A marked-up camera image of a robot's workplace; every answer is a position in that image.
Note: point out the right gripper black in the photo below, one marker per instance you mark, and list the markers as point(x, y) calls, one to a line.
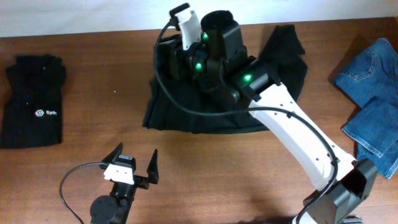
point(178, 63)

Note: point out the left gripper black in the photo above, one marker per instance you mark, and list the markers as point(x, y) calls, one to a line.
point(140, 180)

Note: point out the black pants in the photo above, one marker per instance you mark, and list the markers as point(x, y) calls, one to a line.
point(282, 49)

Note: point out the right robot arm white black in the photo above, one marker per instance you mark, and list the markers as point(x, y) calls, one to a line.
point(212, 47)

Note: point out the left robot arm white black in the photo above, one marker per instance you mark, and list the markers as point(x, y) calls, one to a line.
point(114, 207)

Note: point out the folded black shirt with logo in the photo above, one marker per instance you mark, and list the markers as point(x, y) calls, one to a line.
point(33, 113)

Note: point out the blue denim jeans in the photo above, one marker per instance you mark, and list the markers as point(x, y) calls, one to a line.
point(370, 81)

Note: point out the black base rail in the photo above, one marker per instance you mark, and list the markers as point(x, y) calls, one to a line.
point(352, 220)

